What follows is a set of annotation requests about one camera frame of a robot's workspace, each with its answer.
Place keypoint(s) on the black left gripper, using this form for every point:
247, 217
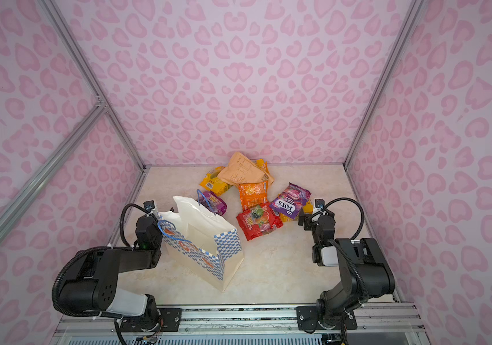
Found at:
149, 228

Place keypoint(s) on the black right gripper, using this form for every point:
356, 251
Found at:
315, 222

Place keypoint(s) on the purple Fox's candy bag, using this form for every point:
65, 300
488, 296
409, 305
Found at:
291, 200

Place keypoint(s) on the white blue checkered paper bag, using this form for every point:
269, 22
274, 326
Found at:
202, 241

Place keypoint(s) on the red fruit candy bag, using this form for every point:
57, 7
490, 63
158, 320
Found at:
258, 221

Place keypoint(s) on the purple grape snack bag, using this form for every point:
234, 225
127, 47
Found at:
212, 202

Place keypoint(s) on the yellow snack bag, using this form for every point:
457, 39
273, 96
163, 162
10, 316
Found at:
307, 209
213, 183

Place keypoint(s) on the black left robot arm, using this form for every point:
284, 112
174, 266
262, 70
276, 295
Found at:
87, 286

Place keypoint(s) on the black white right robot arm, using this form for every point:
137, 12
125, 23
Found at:
364, 273

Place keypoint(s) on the orange snack bag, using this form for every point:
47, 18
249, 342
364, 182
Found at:
253, 194

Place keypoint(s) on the yellow orange snack behind pouch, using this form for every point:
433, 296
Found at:
263, 165

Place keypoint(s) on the beige paper snack pouch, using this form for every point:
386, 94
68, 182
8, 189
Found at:
241, 170

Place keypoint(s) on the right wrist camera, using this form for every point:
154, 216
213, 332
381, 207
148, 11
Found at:
319, 205

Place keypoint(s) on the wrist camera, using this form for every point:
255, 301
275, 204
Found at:
319, 205
149, 206

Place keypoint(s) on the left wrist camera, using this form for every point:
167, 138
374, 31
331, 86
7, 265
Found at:
149, 206

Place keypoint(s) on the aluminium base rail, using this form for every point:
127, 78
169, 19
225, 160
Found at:
374, 323

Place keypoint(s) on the aluminium frame strut left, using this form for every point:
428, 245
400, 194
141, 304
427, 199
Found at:
31, 190

